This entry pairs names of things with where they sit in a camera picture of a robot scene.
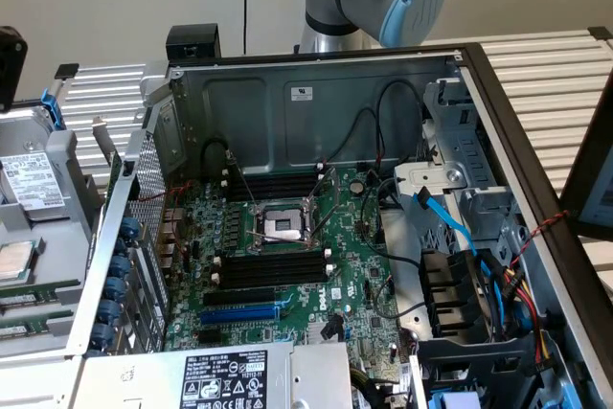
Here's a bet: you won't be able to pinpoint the black round device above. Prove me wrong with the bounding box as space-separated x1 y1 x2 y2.
0 25 29 112

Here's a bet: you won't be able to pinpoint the silver chipset heatsink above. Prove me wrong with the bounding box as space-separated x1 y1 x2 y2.
306 320 347 344

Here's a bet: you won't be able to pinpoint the thick black wire loop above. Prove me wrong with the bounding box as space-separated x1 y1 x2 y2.
201 137 231 178

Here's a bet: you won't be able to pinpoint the long black expansion slot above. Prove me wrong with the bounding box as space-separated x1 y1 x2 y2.
201 286 278 308

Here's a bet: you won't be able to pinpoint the open metal PC case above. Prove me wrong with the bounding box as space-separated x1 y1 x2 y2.
64 42 613 409

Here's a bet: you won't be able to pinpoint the thin metal locking lever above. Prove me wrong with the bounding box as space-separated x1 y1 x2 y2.
225 148 260 214
245 230 320 243

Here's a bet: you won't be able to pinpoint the green RAM stick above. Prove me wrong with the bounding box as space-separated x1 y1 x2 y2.
0 278 81 307
0 308 74 339

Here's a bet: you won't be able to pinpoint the silver CPU chip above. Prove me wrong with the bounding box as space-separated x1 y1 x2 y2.
0 239 37 284

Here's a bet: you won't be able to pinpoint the thin black wire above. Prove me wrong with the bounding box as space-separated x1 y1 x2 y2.
375 79 427 164
328 106 382 166
361 177 425 269

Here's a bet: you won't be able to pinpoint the silver power supply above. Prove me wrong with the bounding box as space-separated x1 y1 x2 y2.
71 340 353 409

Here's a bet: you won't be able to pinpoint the coloured power wire bundle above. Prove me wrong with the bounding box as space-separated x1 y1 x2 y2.
490 262 555 372

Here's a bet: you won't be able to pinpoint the red black twisted wire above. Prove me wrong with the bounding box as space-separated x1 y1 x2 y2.
136 179 195 257
508 209 572 270

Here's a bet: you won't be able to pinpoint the black box with port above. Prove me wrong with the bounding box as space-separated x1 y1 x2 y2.
165 24 223 64

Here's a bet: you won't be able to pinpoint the blue disk carrier rail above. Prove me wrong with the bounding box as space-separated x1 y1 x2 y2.
40 87 67 132

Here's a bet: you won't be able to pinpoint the black framed monitor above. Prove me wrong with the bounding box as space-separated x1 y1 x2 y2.
558 66 613 240

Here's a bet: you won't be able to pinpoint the blue expansion slot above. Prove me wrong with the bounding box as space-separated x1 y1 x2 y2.
198 302 288 328

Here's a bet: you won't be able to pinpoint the grey parts rack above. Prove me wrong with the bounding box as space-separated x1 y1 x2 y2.
0 128 109 362

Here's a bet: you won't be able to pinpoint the black metal front bay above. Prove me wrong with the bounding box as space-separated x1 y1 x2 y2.
410 335 545 409

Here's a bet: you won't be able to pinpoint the black plastic fan shroud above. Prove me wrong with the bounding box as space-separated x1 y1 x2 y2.
418 249 497 339

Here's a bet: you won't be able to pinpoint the green Dell motherboard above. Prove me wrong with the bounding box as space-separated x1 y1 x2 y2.
162 164 418 409

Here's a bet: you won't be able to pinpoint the blue flat data wire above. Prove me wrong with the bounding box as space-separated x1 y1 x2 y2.
410 187 507 295

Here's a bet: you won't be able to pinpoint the RAM slot white latches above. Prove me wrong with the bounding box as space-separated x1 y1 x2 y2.
209 262 335 291
213 248 332 275
219 163 326 184
219 176 326 196

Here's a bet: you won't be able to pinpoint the silver disk bay cage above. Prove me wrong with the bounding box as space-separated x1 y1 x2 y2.
393 76 533 266

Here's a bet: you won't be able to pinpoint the silver hard disk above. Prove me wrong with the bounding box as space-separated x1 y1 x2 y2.
0 106 71 223

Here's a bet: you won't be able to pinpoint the graphics card metal bracket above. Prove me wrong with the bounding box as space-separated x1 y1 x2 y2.
90 115 124 199

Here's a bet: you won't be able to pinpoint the CPU socket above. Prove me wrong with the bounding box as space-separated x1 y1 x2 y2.
245 198 321 246

